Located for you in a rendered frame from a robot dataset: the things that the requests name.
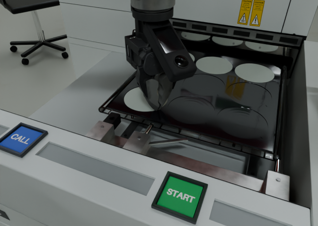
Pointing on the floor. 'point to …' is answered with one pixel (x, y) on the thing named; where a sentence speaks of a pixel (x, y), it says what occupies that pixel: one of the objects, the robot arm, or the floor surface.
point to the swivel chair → (40, 2)
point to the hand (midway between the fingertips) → (159, 106)
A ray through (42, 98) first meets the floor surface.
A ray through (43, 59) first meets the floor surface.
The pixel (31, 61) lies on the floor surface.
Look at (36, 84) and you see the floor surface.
